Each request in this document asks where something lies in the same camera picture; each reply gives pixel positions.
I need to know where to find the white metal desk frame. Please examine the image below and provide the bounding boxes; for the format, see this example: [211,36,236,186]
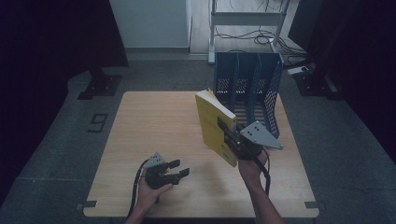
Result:
[207,0,292,65]

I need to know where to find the yellow book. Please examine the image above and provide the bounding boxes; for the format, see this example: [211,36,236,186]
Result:
[194,88,239,168]

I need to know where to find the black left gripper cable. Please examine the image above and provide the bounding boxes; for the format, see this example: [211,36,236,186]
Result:
[126,158,151,219]

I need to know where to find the black floor cables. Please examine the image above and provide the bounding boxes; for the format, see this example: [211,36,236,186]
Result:
[214,0,308,60]

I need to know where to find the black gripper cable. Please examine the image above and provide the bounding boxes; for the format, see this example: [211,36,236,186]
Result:
[253,147,272,198]
[126,158,151,219]

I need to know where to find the person's right hand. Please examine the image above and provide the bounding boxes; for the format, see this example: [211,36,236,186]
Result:
[237,148,270,189]

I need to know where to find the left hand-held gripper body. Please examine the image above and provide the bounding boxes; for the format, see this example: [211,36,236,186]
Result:
[142,151,182,190]

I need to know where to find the black stand base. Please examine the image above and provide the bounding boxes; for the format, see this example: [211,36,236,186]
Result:
[293,70,344,101]
[77,66,123,101]

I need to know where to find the person's left hand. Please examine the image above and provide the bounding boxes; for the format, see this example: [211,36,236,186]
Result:
[135,175,174,213]

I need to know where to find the white power strip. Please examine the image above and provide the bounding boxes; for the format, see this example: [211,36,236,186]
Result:
[286,65,310,76]

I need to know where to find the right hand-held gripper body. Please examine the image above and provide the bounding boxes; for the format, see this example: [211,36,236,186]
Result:
[222,120,285,161]

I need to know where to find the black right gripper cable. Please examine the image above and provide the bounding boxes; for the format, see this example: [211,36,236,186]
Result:
[253,147,272,198]

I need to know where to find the blue file rack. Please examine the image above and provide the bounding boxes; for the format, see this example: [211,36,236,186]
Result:
[213,51,285,140]

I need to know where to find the dark curtain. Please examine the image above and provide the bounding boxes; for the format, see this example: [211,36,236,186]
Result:
[288,0,396,157]
[0,0,130,207]

